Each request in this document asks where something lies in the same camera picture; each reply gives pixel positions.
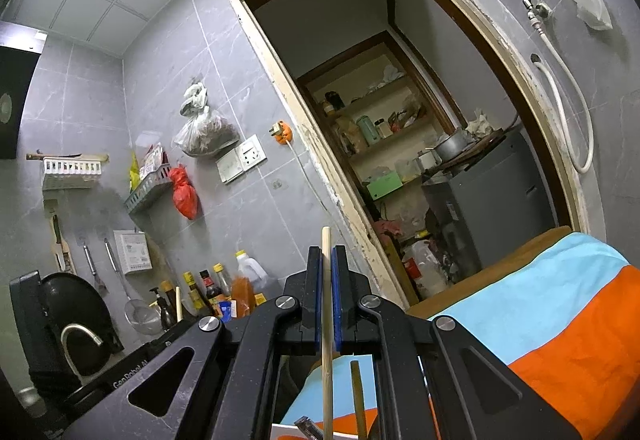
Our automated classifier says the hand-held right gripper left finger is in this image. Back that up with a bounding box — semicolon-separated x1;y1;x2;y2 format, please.
62;246;324;440

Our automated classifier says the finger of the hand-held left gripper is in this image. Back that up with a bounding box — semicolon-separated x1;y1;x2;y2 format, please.
150;319;201;351

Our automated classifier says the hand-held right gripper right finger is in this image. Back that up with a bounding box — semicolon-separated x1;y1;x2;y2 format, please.
332;246;583;440

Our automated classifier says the metal fork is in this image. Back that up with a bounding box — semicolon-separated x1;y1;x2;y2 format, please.
294;415;322;440

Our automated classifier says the dark pump sauce bottle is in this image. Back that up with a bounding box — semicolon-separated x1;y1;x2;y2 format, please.
148;287;177;329

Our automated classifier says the metal mesh strainer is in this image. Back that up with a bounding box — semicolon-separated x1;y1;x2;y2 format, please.
103;239;165;337

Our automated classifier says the curved metal faucet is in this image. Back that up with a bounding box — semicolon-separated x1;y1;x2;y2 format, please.
60;323;107;377

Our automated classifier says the yellow-capped sauce bottle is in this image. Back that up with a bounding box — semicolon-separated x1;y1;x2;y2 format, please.
212;263;232;302
181;271;200;312

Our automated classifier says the black wok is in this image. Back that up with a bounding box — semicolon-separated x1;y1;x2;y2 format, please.
39;271;124;377

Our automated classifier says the red-capped sauce bottle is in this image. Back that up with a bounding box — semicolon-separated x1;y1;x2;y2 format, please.
198;269;222;317

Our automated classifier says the large plastic oil jug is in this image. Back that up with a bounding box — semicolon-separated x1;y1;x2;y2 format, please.
234;249;269;302

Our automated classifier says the orange-red sauce packet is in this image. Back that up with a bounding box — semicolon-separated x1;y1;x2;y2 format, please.
230;277;257;319

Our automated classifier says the metal spatula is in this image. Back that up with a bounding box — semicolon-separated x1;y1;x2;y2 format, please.
80;230;110;297

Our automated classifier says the red cloth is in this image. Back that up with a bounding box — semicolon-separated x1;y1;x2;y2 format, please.
372;219;407;238

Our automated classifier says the clear plastic jug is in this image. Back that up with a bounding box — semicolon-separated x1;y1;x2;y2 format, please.
401;239;449;297

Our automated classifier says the green box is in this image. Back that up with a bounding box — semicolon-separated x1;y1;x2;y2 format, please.
366;171;404;202

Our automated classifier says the red plastic bag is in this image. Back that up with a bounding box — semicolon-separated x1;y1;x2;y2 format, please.
168;164;201;221

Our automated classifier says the yellow packet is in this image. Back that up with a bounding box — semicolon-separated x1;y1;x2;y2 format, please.
128;151;142;192

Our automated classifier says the orange plug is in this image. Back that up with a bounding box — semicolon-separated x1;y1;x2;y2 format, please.
269;119;293;146

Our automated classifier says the pale green thermos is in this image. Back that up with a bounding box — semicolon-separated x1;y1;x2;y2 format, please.
355;115;382;147

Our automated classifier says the grey cabinet appliance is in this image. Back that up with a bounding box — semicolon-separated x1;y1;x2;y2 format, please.
421;129;559;292

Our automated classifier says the metal pot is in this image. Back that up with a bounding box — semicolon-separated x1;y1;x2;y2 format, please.
431;129;475;162

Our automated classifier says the clear bag of dried goods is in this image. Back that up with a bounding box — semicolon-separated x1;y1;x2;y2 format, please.
172;82;241;159

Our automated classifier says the wooden pantry shelf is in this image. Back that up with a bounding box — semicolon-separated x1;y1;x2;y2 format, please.
296;30;468;223

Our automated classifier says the black range hood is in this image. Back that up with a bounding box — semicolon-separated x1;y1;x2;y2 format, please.
0;19;48;162

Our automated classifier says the wooden-handled kitchen tool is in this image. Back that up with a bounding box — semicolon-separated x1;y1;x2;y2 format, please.
49;214;77;275

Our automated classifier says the white wall-mounted box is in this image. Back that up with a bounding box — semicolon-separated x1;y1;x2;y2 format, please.
113;229;153;277

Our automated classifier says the white power cable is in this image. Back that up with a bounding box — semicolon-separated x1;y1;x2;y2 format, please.
286;141;332;217

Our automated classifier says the grey wall basket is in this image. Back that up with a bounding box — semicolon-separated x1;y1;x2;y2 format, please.
124;177;174;217

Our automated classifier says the white double wall socket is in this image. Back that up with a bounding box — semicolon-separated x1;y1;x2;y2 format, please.
216;133;267;184

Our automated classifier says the white slotted wall rack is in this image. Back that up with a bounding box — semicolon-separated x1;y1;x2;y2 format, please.
41;157;104;192

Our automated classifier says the white hose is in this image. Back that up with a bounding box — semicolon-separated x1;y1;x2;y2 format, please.
529;24;597;174

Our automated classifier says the metal wall tap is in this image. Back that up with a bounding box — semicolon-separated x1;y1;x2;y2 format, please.
521;0;554;30

